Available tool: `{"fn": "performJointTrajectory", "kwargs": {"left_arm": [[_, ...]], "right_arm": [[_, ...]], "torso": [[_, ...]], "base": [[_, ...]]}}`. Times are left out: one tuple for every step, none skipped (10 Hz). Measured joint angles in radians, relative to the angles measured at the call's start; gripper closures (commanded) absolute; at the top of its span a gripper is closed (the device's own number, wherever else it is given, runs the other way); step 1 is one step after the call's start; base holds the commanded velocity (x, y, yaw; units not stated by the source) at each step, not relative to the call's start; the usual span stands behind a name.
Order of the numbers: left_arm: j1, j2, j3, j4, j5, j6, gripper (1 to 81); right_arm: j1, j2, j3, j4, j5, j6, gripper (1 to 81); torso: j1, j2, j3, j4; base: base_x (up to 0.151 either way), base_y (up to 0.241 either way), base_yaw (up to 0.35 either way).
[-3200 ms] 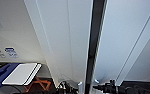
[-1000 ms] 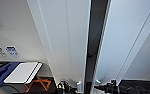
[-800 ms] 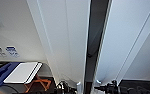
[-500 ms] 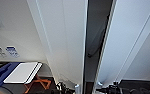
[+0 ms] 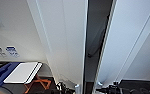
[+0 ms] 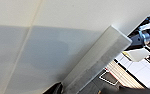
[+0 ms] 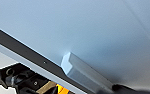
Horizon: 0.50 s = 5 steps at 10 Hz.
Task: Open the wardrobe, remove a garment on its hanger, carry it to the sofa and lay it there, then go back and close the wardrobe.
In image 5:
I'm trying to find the white door handle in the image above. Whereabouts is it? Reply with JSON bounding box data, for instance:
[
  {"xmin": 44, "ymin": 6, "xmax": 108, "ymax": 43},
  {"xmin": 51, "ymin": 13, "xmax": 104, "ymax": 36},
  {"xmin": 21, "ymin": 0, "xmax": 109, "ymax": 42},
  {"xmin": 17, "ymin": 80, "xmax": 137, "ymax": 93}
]
[
  {"xmin": 96, "ymin": 80, "xmax": 104, "ymax": 89},
  {"xmin": 74, "ymin": 83, "xmax": 82, "ymax": 94}
]

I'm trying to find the white folding table top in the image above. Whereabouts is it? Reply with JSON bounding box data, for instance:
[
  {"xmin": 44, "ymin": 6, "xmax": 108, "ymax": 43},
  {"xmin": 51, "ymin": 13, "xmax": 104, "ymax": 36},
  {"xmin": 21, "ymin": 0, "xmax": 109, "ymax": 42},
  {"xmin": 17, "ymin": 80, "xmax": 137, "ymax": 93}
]
[{"xmin": 3, "ymin": 61, "xmax": 44, "ymax": 84}]

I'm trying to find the thin black cable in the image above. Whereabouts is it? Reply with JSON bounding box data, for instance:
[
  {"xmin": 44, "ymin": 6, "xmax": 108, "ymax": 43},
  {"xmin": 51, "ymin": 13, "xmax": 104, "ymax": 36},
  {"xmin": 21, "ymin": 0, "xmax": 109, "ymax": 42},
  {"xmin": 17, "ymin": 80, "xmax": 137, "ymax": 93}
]
[{"xmin": 0, "ymin": 85, "xmax": 14, "ymax": 94}]

